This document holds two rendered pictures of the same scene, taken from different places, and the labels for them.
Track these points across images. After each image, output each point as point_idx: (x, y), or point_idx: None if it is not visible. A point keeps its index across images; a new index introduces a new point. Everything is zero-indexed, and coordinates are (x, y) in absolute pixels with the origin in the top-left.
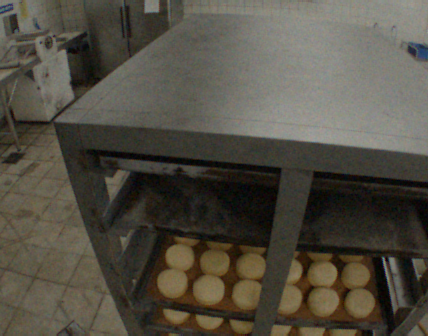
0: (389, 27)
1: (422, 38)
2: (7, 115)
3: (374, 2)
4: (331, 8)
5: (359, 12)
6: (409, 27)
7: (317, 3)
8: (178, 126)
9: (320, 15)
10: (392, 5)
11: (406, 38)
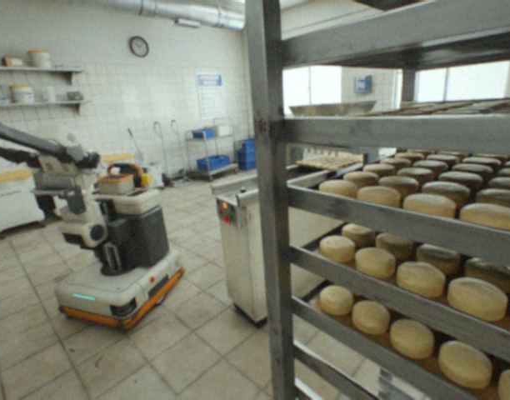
0: (167, 123)
1: (199, 125)
2: None
3: (147, 102)
4: (104, 118)
5: (135, 117)
6: (185, 118)
7: (87, 116)
8: None
9: (94, 129)
10: (164, 102)
11: (186, 129)
